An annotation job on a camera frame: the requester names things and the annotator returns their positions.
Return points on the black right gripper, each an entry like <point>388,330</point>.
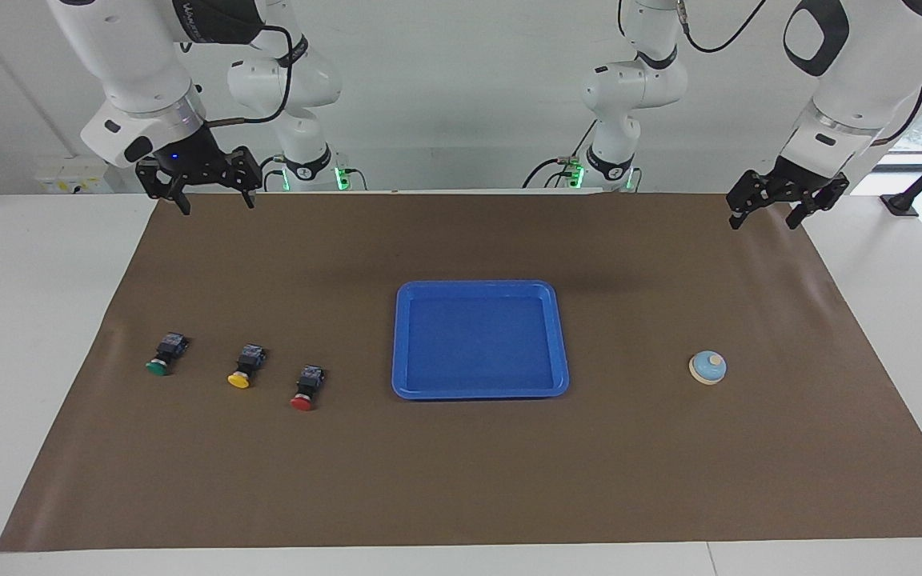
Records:
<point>197,164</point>

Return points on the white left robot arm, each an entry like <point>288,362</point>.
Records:
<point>853,72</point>

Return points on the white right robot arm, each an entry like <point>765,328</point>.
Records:
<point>141,64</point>

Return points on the red push button switch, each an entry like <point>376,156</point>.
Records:
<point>307,387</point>

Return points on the green push button switch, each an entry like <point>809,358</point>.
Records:
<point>165,354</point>

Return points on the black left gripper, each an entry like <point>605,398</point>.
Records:
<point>789,186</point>

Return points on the brown table mat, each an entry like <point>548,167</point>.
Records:
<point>461,480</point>

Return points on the white wall socket box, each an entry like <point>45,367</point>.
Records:
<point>69,178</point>

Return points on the blue plastic tray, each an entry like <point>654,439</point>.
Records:
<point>479,344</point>

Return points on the yellow push button switch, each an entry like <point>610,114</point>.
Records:
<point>246,366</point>

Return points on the light blue desk bell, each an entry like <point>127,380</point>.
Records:
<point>707,368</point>

